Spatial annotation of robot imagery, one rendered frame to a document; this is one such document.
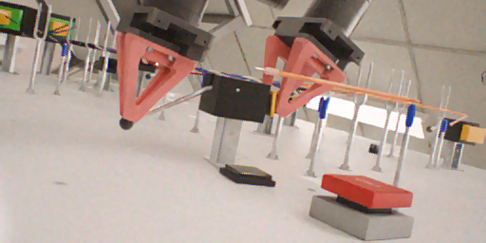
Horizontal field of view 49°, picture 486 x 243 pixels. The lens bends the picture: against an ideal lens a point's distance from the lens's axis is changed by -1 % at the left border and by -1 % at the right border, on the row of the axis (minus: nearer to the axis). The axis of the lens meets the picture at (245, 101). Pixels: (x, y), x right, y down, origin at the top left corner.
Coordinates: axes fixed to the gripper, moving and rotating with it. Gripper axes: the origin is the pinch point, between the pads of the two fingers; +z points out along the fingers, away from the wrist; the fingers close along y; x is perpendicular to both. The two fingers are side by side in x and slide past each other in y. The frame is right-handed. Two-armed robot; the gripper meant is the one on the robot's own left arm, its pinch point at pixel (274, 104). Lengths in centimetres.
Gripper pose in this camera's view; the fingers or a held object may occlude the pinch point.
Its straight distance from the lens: 57.6
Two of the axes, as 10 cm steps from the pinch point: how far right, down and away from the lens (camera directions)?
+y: -4.6, -1.6, 8.8
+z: -5.4, 8.3, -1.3
